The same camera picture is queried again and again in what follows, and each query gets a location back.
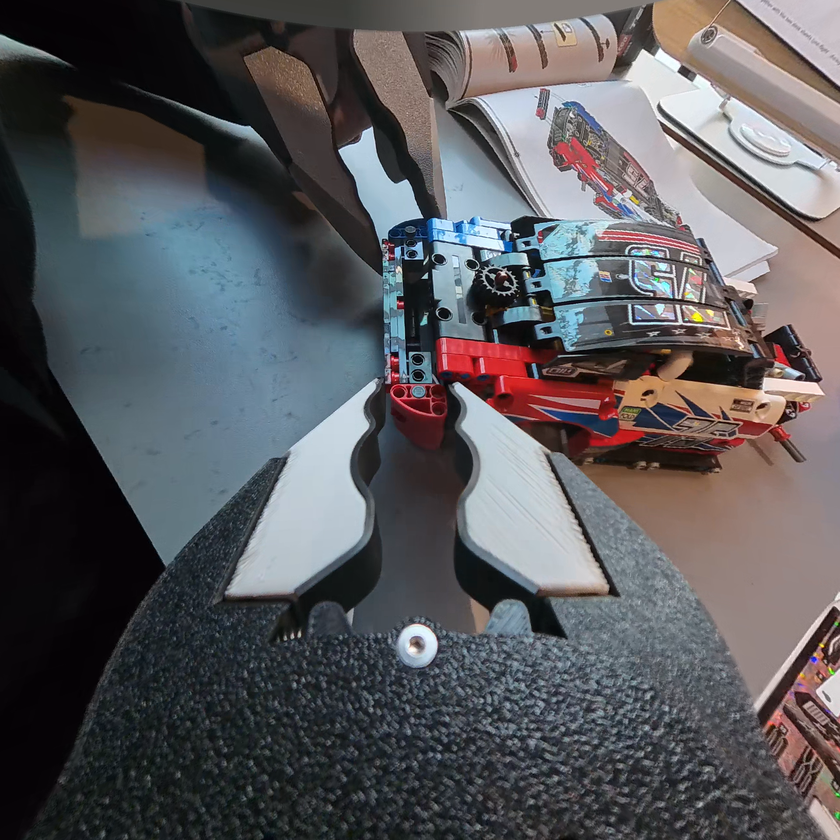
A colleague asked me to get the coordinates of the holographic sticker sheet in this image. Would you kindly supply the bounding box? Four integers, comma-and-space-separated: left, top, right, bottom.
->
755, 594, 840, 840

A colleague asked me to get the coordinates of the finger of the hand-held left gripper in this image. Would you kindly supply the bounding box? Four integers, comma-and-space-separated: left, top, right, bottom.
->
243, 49, 383, 266
351, 29, 448, 221

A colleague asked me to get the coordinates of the printed instruction sheet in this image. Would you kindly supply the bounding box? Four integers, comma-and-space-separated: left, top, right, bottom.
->
735, 0, 840, 86

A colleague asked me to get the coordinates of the grey desk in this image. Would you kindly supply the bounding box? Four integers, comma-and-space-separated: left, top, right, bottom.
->
26, 98, 840, 710

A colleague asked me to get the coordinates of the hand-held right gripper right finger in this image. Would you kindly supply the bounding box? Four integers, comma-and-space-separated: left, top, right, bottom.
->
448, 381, 611, 618

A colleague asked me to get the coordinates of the instruction booklet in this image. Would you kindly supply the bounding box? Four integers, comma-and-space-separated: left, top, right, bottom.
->
427, 20, 778, 280

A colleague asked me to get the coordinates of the red blue black brick car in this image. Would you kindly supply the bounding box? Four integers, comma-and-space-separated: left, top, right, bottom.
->
382, 215, 824, 473

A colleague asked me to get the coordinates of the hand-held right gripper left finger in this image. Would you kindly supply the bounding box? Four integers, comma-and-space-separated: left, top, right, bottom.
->
224, 377, 385, 614

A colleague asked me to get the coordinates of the black toy set box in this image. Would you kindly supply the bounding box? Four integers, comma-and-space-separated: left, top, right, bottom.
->
617, 7, 657, 56

